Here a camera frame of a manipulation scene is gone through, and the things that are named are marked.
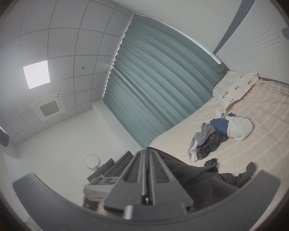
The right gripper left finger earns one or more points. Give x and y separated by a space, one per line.
118 196

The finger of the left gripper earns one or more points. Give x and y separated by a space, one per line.
124 159
101 170

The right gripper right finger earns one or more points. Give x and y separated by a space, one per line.
173 196

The dark grey garment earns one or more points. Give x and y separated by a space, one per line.
202 179

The pile of clothes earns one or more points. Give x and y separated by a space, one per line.
207 141

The bed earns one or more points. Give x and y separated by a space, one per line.
267 119

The blue-green curtain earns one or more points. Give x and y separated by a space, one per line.
163 64
130 105

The ceiling air conditioner vent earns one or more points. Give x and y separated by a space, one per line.
48 107

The square ceiling light panel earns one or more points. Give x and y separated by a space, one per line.
36 74

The white printed pillow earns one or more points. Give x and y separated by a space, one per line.
233 88

